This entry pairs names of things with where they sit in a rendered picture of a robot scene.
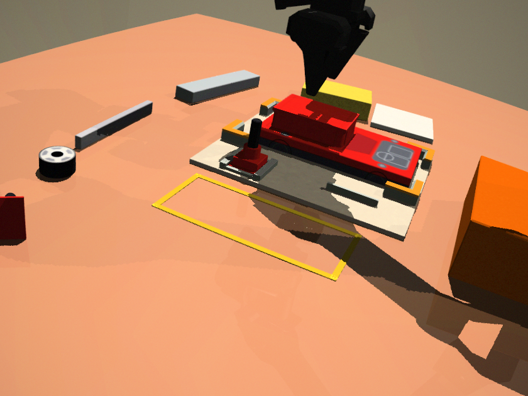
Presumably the yellow rectangular outline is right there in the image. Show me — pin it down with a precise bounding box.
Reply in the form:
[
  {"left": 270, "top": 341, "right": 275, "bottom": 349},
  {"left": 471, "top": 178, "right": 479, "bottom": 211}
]
[{"left": 152, "top": 173, "right": 362, "bottom": 281}]

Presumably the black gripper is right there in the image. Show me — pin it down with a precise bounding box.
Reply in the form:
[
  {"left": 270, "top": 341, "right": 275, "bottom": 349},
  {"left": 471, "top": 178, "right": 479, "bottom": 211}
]
[{"left": 286, "top": 0, "right": 375, "bottom": 96}]

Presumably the white flat rectangular slab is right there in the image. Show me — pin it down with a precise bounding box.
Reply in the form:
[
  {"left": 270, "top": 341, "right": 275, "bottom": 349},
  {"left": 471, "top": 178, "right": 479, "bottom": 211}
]
[{"left": 370, "top": 103, "right": 434, "bottom": 143}]

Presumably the black toy tyre with white hub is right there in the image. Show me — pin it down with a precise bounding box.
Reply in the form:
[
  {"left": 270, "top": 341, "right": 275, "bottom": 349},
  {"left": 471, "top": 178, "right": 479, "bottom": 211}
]
[{"left": 38, "top": 146, "right": 76, "bottom": 179}]

